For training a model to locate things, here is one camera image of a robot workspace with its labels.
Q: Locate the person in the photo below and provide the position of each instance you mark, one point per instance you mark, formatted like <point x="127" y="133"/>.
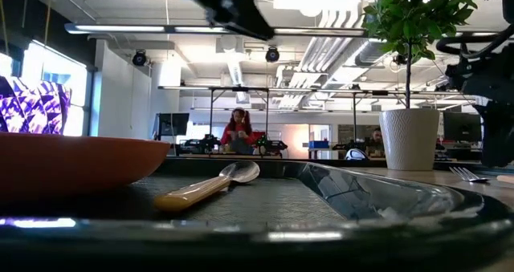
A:
<point x="239" y="133"/>
<point x="376" y="141"/>

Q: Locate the dark green plastic tray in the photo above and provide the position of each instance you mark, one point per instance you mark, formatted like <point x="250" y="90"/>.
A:
<point x="257" y="240"/>

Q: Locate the green leafy plant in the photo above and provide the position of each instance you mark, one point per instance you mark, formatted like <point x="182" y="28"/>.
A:
<point x="417" y="15"/>

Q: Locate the black computer monitor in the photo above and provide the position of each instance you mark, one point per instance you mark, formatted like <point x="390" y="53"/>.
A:
<point x="462" y="125"/>
<point x="172" y="124"/>

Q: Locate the blue storage box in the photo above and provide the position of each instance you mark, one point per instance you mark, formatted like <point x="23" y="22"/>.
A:
<point x="318" y="144"/>

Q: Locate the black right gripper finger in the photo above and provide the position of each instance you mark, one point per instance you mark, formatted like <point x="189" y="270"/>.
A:
<point x="500" y="135"/>

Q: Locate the black round ceiling spotlight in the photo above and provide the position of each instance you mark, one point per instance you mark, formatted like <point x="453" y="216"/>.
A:
<point x="139" y="58"/>
<point x="272" y="54"/>

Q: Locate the white rounded object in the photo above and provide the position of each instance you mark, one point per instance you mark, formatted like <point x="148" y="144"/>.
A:
<point x="355" y="154"/>

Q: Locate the white textured plant pot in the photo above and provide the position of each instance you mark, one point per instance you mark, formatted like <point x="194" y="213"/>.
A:
<point x="409" y="139"/>

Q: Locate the orange round plate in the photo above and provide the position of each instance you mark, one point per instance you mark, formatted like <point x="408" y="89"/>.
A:
<point x="72" y="163"/>

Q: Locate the black background overhead frame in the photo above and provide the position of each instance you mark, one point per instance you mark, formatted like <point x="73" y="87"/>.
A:
<point x="281" y="90"/>

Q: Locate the purple patterned cup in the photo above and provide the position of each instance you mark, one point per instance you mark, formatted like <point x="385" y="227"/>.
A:
<point x="32" y="107"/>

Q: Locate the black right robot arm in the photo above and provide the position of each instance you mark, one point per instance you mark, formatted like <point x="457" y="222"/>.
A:
<point x="508" y="1"/>

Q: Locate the black background robot arm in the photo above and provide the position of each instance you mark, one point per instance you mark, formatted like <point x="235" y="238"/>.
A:
<point x="271" y="143"/>
<point x="201" y="144"/>

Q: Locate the long ceiling light bar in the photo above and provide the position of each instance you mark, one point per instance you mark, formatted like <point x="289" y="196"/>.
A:
<point x="120" y="28"/>

